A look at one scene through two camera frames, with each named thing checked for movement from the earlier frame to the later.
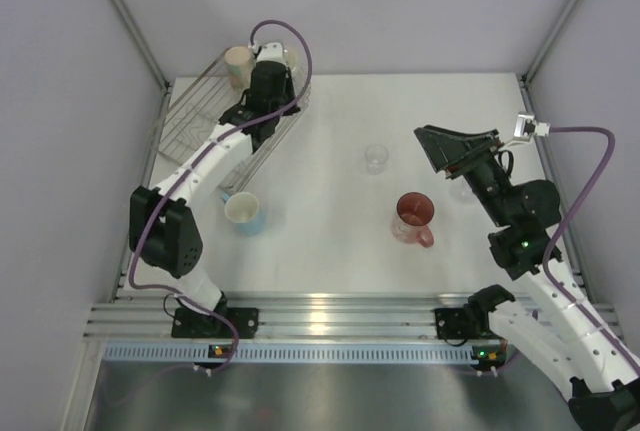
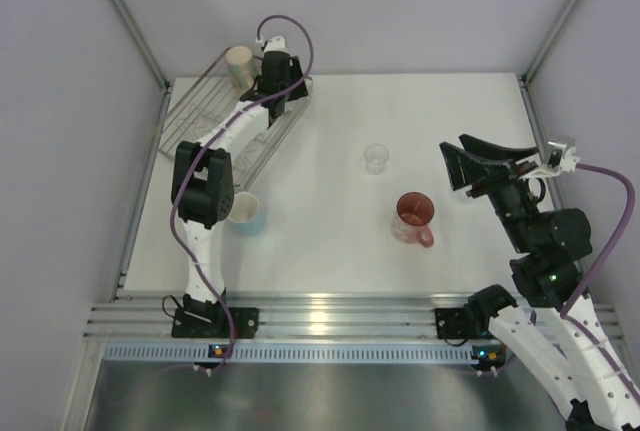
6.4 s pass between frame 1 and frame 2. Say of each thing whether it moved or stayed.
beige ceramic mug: stayed
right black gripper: moved
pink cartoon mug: stayed
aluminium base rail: stayed
